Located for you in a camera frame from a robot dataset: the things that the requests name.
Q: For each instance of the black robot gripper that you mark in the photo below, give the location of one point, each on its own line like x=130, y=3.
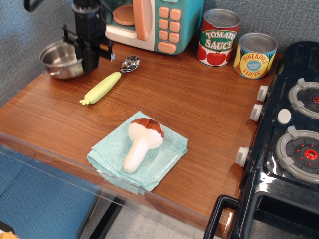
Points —
x=88, y=34

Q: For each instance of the stainless steel pot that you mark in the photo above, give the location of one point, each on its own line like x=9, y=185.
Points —
x=60, y=61

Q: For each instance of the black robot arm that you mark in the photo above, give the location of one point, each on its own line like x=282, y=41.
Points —
x=86, y=2

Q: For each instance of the toy microwave teal and cream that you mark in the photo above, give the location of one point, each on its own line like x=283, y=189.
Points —
x=163, y=26

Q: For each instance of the plush mushroom toy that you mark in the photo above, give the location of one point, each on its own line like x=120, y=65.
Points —
x=145, y=134

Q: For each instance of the light blue folded cloth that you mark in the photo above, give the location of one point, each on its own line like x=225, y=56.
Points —
x=107, y=157

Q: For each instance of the tomato sauce can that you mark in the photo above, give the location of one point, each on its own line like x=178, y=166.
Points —
x=218, y=34

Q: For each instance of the pineapple slices can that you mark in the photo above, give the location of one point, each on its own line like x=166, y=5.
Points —
x=255, y=55

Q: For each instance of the orange plush toy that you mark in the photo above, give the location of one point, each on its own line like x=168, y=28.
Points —
x=8, y=235

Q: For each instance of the black toy stove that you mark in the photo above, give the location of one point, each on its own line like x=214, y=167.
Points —
x=280, y=184

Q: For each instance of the spoon with green handle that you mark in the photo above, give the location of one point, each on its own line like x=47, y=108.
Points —
x=104, y=86

